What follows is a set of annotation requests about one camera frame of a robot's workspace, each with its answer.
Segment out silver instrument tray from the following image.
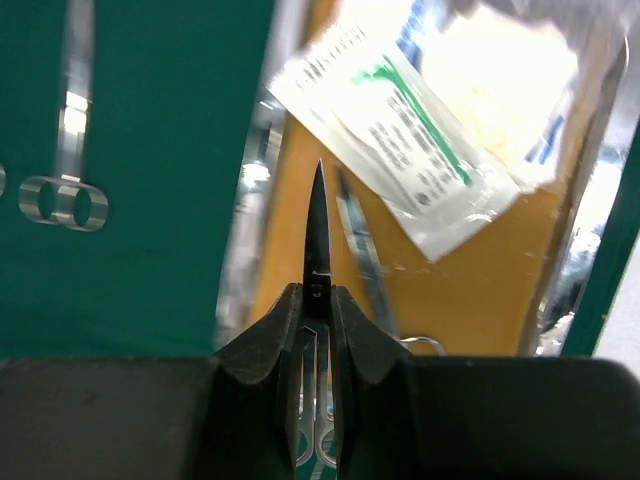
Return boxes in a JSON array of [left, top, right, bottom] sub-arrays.
[[216, 1, 639, 353]]

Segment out white green suture packet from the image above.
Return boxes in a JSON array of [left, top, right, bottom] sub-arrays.
[[269, 23, 520, 261]]

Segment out foil packet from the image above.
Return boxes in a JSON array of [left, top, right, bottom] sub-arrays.
[[397, 1, 579, 189]]

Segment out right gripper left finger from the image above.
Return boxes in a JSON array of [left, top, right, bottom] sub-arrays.
[[212, 283, 303, 479]]

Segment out small pointed silver scissors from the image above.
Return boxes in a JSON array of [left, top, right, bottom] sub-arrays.
[[296, 162, 337, 469]]

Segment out green surgical cloth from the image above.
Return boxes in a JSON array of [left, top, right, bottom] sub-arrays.
[[0, 0, 640, 359]]

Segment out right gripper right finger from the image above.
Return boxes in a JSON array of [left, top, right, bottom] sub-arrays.
[[330, 286, 415, 479]]

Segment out silver scalpel handle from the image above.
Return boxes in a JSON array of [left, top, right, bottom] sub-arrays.
[[333, 166, 446, 356]]

